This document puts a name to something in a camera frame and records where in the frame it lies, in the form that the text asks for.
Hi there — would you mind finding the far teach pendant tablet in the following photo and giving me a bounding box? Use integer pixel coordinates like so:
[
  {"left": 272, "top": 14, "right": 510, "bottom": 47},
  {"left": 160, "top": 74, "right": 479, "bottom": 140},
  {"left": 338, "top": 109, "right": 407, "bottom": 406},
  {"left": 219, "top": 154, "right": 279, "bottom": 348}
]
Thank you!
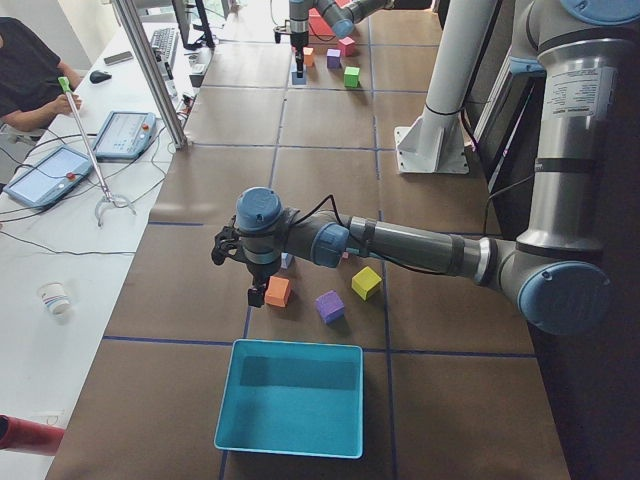
[{"left": 93, "top": 111, "right": 156, "bottom": 163}]

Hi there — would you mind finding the light blue foam block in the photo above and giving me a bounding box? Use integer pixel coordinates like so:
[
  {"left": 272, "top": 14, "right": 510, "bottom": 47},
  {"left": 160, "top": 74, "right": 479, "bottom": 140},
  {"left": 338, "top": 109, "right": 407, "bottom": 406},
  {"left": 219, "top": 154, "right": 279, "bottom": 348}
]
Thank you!
[
  {"left": 281, "top": 253, "right": 294, "bottom": 269},
  {"left": 291, "top": 70, "right": 307, "bottom": 85}
]

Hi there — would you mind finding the smartphone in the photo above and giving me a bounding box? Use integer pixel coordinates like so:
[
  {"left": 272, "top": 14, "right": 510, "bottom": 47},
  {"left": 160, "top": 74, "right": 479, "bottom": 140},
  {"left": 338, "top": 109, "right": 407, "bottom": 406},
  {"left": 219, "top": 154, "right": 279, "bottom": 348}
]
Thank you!
[{"left": 104, "top": 51, "right": 134, "bottom": 66}]

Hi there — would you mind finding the black computer monitor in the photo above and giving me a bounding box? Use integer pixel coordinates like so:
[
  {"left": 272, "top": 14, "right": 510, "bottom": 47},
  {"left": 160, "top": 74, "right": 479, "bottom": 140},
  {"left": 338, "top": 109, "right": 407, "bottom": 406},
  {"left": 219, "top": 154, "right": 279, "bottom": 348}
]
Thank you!
[{"left": 172, "top": 0, "right": 215, "bottom": 51}]

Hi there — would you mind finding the near orange foam block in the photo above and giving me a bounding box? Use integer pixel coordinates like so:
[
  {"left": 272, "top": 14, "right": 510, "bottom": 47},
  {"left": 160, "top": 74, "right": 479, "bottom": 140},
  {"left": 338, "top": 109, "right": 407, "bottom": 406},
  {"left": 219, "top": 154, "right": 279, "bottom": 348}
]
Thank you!
[{"left": 265, "top": 276, "right": 291, "bottom": 308}]

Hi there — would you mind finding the teach pendant tablet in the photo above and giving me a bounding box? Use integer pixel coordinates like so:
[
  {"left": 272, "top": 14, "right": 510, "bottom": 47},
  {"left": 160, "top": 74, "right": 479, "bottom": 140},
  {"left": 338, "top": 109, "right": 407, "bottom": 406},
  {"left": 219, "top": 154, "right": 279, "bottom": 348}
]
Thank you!
[
  {"left": 4, "top": 146, "right": 93, "bottom": 209},
  {"left": 93, "top": 111, "right": 156, "bottom": 163}
]

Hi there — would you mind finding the far crimson foam block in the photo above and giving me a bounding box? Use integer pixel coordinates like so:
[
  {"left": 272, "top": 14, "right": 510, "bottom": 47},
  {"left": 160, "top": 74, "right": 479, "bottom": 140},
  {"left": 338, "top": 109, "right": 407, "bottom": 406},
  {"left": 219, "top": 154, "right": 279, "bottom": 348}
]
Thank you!
[{"left": 337, "top": 36, "right": 356, "bottom": 57}]

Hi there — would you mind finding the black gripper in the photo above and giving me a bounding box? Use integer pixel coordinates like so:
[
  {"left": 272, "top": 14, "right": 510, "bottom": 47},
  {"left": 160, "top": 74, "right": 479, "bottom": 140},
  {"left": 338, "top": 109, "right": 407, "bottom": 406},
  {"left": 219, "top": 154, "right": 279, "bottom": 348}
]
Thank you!
[{"left": 211, "top": 215, "right": 278, "bottom": 307}]

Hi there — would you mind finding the second arm gripper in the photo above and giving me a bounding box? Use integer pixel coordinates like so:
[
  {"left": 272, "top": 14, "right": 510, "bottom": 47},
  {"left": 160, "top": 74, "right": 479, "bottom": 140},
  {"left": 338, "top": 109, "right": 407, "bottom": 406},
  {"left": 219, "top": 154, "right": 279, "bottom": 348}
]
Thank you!
[{"left": 273, "top": 22, "right": 309, "bottom": 72}]

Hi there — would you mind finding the teal plastic bin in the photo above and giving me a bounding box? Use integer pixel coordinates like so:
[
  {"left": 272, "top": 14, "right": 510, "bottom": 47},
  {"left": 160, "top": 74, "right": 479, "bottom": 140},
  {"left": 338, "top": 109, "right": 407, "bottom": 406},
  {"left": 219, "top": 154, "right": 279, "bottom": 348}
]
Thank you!
[{"left": 214, "top": 339, "right": 364, "bottom": 459}]

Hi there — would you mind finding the paper cup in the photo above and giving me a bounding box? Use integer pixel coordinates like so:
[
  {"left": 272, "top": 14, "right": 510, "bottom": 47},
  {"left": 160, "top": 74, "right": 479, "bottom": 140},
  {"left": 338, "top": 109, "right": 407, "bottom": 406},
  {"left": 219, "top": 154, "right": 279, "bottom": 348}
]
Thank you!
[{"left": 37, "top": 282, "right": 71, "bottom": 315}]

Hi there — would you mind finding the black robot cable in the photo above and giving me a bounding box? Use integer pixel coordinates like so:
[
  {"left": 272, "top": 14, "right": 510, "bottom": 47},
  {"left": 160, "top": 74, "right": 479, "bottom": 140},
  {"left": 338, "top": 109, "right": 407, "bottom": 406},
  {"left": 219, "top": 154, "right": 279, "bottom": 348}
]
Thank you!
[{"left": 269, "top": 172, "right": 536, "bottom": 275}]

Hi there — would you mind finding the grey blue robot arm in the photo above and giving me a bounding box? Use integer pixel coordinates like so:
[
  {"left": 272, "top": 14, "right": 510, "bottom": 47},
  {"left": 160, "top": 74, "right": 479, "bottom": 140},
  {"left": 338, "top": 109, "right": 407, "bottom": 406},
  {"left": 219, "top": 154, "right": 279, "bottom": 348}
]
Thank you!
[{"left": 211, "top": 1, "right": 639, "bottom": 335}]

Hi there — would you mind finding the person in black shirt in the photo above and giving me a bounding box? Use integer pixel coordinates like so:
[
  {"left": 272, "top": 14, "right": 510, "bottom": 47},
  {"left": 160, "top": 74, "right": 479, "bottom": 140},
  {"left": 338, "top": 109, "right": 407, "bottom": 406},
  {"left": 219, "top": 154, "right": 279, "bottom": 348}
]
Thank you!
[{"left": 1, "top": 17, "right": 82, "bottom": 132}]

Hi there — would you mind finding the orange foam block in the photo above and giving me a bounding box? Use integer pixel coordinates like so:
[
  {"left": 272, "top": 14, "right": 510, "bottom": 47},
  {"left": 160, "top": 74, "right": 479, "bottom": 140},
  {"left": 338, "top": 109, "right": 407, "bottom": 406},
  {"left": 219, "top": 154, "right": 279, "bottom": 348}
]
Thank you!
[
  {"left": 265, "top": 276, "right": 291, "bottom": 308},
  {"left": 303, "top": 47, "right": 315, "bottom": 67}
]

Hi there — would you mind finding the second grey robot arm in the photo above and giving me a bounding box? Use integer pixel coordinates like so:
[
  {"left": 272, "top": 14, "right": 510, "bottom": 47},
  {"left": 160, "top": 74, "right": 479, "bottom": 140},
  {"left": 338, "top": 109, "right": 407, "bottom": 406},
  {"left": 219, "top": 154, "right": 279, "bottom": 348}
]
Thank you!
[{"left": 274, "top": 0, "right": 395, "bottom": 79}]

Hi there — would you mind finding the yellow foam block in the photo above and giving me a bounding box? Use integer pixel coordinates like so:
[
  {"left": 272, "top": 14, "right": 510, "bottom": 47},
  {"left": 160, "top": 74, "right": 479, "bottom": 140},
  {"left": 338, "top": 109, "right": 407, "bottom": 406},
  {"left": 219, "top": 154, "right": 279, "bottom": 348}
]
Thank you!
[{"left": 351, "top": 266, "right": 382, "bottom": 301}]

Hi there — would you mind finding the aluminium frame post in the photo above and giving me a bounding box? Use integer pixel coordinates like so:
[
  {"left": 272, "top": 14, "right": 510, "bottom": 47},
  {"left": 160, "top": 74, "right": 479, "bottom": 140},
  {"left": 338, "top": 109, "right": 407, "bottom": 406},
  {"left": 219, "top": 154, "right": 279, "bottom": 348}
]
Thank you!
[{"left": 113, "top": 0, "right": 188, "bottom": 150}]

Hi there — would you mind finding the red plastic bin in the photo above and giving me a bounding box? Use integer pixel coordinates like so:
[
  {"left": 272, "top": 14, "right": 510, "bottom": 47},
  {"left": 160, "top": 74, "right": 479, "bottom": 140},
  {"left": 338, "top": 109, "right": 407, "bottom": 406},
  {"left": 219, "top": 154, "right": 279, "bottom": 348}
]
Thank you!
[{"left": 309, "top": 9, "right": 336, "bottom": 41}]

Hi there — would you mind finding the near purple foam block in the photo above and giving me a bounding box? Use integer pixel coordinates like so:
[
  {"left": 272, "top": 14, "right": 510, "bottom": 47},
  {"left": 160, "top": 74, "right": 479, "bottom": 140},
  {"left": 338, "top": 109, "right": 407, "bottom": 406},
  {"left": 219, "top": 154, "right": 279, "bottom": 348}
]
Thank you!
[{"left": 315, "top": 290, "right": 345, "bottom": 324}]

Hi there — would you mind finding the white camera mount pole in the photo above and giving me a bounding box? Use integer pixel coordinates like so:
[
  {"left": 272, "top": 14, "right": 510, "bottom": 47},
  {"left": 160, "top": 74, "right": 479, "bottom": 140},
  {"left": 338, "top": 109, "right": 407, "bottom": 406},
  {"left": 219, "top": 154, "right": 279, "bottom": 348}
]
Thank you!
[{"left": 394, "top": 0, "right": 498, "bottom": 174}]

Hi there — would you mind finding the near teach pendant tablet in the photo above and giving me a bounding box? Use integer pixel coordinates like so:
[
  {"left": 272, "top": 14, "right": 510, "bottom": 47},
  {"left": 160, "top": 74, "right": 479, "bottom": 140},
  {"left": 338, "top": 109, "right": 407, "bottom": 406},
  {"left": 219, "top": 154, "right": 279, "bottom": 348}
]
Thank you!
[{"left": 4, "top": 146, "right": 93, "bottom": 209}]

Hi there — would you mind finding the purple foam block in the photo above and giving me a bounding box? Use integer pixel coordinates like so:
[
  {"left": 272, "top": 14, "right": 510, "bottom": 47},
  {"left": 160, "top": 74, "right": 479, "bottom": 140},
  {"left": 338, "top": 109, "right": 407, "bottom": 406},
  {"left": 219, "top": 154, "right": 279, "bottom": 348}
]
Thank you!
[
  {"left": 315, "top": 290, "right": 345, "bottom": 324},
  {"left": 326, "top": 48, "right": 341, "bottom": 70}
]

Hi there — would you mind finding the far purple foam block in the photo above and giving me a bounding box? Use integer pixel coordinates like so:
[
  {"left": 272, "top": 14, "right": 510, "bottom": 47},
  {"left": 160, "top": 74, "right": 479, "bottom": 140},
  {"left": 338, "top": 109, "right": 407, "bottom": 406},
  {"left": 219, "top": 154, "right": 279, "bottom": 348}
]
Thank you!
[{"left": 326, "top": 48, "right": 341, "bottom": 70}]

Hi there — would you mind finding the red object at edge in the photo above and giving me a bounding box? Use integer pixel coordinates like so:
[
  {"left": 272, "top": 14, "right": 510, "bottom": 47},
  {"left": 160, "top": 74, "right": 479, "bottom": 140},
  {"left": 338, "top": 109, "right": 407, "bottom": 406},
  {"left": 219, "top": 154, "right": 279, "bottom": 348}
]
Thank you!
[{"left": 1, "top": 415, "right": 65, "bottom": 456}]

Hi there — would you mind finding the green foam block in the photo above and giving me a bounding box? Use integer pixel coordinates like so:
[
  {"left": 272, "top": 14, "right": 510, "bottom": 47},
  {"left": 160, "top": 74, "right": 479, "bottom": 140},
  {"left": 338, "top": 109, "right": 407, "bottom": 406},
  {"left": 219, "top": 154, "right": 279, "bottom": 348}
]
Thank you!
[{"left": 343, "top": 66, "right": 360, "bottom": 88}]

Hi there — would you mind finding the black keyboard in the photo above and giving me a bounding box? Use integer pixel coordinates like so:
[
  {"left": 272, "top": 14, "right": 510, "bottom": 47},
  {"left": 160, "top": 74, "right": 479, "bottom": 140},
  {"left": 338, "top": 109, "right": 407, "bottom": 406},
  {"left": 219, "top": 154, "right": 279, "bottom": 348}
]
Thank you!
[{"left": 149, "top": 27, "right": 180, "bottom": 66}]

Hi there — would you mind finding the black computer mouse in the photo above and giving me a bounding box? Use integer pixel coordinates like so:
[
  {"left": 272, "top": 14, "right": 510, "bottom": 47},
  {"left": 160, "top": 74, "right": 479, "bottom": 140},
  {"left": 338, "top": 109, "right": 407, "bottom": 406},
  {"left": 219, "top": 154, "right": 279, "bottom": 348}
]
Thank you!
[{"left": 89, "top": 70, "right": 112, "bottom": 84}]

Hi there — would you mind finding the far orange foam block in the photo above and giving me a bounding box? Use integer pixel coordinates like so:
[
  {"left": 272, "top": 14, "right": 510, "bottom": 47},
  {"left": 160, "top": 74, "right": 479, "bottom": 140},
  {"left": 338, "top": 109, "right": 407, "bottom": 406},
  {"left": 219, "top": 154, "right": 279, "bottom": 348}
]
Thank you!
[{"left": 303, "top": 47, "right": 315, "bottom": 67}]

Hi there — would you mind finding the reacher grabber tool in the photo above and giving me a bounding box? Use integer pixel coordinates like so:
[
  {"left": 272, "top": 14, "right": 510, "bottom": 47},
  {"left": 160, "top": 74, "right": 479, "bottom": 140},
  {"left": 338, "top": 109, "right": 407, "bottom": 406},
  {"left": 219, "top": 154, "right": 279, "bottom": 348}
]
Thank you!
[{"left": 58, "top": 76, "right": 137, "bottom": 227}]

